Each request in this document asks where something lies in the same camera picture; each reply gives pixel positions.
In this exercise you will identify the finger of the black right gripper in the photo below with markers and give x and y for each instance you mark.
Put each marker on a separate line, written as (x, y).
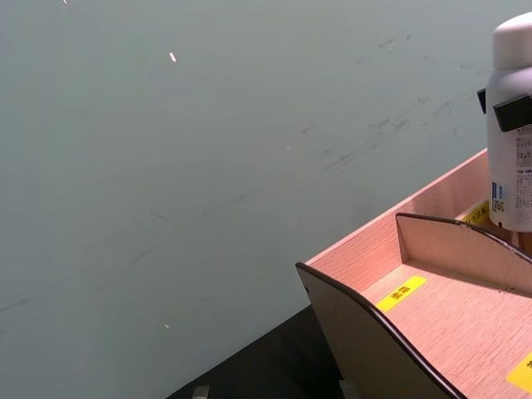
(515, 113)
(481, 100)

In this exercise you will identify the white plastic bottle with label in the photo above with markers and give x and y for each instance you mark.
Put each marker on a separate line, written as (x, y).
(509, 174)

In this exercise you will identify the yellow label sticker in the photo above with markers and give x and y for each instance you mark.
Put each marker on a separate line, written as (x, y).
(476, 215)
(523, 374)
(401, 294)

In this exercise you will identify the brown wooden divided tray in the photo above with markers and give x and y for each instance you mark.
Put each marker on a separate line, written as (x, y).
(436, 332)

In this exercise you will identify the black table cloth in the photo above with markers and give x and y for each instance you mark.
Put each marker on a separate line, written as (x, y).
(266, 361)

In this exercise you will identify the small grey metal piece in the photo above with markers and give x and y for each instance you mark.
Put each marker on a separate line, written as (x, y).
(201, 392)

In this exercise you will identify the pale grey wall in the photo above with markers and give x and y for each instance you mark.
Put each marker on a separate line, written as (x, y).
(166, 166)

